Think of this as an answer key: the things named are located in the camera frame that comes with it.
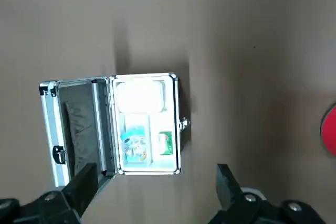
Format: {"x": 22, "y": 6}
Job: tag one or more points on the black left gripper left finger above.
{"x": 52, "y": 208}

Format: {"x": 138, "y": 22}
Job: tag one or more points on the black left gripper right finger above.
{"x": 249, "y": 211}

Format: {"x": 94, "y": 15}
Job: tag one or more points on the red push-button trash can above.
{"x": 330, "y": 132}

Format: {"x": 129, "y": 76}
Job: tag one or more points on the silver aluminium case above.
{"x": 50, "y": 119}

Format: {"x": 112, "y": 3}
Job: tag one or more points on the blue white packet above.
{"x": 134, "y": 145}

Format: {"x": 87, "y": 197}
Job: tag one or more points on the green white packet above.
{"x": 165, "y": 144}

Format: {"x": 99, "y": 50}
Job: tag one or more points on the white rectangular box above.
{"x": 141, "y": 98}

